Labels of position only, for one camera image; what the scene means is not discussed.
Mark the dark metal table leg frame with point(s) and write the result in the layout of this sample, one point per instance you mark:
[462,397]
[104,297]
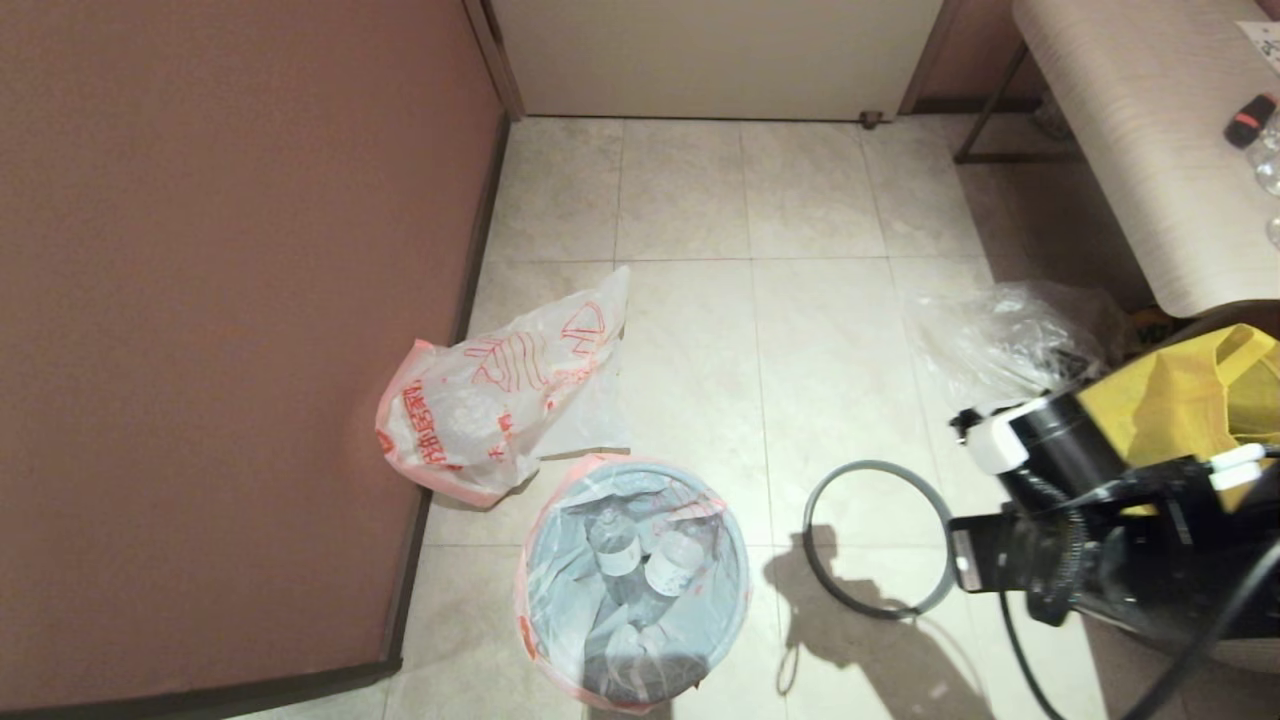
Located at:
[985,120]

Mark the crumpled clear plastic bag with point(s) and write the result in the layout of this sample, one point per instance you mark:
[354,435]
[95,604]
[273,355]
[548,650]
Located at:
[1000,335]

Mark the white door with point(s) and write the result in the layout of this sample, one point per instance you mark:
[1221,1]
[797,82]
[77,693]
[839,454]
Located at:
[715,60]

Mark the wood-grain table top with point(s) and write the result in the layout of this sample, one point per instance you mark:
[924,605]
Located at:
[1130,130]

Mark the clear drinking glass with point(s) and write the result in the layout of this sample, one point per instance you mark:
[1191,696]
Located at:
[1270,172]
[1274,233]

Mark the clear plastic bottle barcode label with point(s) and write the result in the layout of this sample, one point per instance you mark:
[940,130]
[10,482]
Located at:
[615,548]

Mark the small metal door stop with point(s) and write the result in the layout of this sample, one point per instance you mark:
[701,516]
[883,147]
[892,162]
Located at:
[870,119]

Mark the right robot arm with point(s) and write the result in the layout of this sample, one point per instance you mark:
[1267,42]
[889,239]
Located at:
[1150,570]

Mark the small green yellow package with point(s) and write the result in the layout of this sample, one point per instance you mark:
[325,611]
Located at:
[1152,325]

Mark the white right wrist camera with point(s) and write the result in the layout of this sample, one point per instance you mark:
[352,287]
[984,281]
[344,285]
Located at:
[1000,440]

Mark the beige ribbed round stool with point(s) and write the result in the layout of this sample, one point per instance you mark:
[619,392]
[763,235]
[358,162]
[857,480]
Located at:
[1240,662]

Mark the white translucent plastic bag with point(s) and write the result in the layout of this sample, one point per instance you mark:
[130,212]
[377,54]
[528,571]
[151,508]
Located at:
[570,610]

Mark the new red-printed plastic bag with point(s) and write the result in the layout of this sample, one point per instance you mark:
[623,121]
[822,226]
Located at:
[470,410]

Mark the black round trash bin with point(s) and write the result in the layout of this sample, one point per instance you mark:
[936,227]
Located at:
[560,560]

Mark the yellow fabric tote bag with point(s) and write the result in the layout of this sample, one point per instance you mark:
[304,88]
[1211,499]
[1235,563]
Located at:
[1180,400]

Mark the white printed paper sheet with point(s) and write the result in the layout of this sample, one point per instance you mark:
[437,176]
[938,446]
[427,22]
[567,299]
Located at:
[1262,42]

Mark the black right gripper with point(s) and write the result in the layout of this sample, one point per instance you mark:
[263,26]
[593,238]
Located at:
[1070,445]

